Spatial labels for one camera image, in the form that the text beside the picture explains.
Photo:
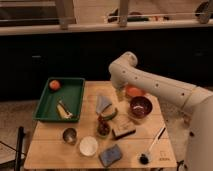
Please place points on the light blue towel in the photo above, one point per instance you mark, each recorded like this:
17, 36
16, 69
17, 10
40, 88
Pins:
102, 103

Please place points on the black stand left of table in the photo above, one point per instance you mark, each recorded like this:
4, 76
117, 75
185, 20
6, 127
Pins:
19, 153

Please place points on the yellow corn cob toy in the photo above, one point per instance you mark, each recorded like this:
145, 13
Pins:
63, 111

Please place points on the small dark cup with fruit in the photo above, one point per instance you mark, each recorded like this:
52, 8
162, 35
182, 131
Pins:
103, 128

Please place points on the blue sponge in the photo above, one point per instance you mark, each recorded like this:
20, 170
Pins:
110, 155

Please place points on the white round bowl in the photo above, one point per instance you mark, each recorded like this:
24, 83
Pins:
88, 146

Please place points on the orange tomato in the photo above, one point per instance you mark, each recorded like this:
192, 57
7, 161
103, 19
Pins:
54, 85

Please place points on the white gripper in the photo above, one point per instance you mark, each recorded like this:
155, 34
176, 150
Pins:
119, 94

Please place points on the dark red bowl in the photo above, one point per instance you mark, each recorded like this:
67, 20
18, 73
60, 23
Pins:
140, 107

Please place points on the green pepper toy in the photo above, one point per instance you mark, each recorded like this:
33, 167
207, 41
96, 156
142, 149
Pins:
111, 116

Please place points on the orange bowl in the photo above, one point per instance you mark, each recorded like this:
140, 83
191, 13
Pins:
132, 91

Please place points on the green plastic tray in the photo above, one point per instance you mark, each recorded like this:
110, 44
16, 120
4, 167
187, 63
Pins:
70, 93

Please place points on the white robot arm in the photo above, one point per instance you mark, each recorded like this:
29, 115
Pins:
193, 100

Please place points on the dish brush with white handle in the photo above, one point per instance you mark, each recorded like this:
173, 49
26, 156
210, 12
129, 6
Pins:
145, 157

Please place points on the brown rectangular sponge block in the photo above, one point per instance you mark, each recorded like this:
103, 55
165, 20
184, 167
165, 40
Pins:
121, 130

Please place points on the metal cup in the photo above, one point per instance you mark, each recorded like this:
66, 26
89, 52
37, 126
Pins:
70, 136

